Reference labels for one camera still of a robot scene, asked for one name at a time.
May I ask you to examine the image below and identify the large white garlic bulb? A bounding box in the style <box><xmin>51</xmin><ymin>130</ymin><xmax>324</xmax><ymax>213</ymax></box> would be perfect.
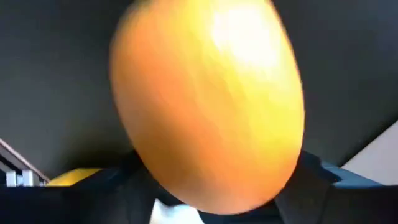
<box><xmin>150</xmin><ymin>198</ymin><xmax>205</xmax><ymax>224</ymax></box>

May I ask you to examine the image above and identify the orange yellow mango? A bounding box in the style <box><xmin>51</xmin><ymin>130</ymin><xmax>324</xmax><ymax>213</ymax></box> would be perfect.
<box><xmin>109</xmin><ymin>0</ymin><xmax>305</xmax><ymax>215</ymax></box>

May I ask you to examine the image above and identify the yellow lemon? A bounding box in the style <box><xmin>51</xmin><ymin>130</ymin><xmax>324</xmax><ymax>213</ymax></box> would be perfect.
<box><xmin>46</xmin><ymin>167</ymin><xmax>104</xmax><ymax>187</ymax></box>

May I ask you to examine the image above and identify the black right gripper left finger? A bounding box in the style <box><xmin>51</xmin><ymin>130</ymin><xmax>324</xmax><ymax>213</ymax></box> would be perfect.
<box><xmin>62</xmin><ymin>151</ymin><xmax>166</xmax><ymax>224</ymax></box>

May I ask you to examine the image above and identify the black table mat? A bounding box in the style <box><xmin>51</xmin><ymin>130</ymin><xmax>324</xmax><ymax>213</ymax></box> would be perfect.
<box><xmin>0</xmin><ymin>0</ymin><xmax>398</xmax><ymax>187</ymax></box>

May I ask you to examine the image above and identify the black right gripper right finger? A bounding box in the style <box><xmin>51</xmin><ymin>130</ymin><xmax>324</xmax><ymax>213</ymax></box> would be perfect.
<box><xmin>275</xmin><ymin>151</ymin><xmax>383</xmax><ymax>224</ymax></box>

